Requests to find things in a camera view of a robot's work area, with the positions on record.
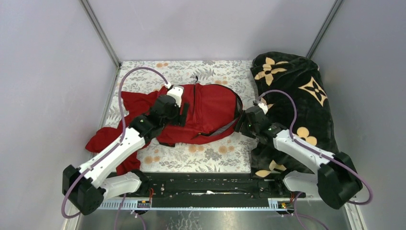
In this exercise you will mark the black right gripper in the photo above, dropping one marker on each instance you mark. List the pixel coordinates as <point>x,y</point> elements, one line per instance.
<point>242,118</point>

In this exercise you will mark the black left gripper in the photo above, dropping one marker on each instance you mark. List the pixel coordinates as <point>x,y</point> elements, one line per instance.
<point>182,112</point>

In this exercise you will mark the red student backpack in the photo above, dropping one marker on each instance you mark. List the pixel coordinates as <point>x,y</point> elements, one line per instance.
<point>213,114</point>

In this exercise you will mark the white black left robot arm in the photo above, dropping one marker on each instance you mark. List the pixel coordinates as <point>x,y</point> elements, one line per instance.
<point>88,185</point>

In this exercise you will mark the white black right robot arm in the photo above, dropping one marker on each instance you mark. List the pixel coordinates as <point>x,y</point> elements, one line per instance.
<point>332,177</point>

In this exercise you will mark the floral patterned table mat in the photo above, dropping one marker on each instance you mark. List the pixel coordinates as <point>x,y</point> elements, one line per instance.
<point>228,155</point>

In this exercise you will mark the red cloth garment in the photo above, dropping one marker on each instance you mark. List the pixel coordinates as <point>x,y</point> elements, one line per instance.
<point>135,104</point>

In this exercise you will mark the black blanket with tan flowers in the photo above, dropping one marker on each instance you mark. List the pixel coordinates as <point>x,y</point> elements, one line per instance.
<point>297,96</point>

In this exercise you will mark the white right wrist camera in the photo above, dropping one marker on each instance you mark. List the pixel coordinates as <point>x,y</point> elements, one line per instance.
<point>262,106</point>

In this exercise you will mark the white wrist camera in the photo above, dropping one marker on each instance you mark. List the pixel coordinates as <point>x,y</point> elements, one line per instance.
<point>262,106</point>
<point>176,92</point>

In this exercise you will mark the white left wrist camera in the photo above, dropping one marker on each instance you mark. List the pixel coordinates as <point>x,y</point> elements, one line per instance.
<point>176,92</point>

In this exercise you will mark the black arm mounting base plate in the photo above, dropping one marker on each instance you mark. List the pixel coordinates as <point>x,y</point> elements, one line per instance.
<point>211,190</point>

